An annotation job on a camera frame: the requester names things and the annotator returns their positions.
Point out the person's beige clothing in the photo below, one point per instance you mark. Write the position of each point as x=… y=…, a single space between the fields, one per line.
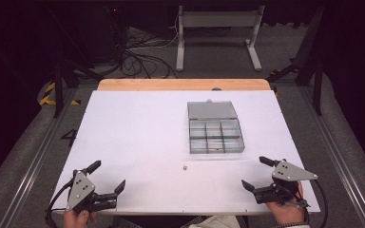
x=214 y=222

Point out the aluminium floor rail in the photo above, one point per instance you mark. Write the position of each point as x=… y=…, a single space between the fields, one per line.
x=339 y=158
x=36 y=161

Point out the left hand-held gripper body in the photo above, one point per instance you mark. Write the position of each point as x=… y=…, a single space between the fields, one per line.
x=80 y=190

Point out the person's left hand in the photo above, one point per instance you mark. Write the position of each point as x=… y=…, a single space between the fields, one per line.
x=79 y=219

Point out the small silver bead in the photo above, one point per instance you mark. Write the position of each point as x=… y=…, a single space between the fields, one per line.
x=185 y=167

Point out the person's right hand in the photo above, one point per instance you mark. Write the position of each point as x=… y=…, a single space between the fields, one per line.
x=285 y=213

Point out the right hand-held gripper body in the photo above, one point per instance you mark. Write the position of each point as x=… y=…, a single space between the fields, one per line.
x=290 y=173

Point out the black metal stand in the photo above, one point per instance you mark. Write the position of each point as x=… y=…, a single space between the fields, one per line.
x=309 y=63
x=58 y=85

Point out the clear plastic compartment box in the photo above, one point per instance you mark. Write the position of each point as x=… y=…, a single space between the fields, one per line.
x=215 y=127

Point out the white metal bench frame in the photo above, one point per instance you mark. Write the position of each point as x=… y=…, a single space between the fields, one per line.
x=218 y=19

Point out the yellow black floor tape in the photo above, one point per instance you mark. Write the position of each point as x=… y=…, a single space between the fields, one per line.
x=49 y=95

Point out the black equipment case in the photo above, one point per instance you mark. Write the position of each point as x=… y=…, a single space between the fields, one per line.
x=103 y=31

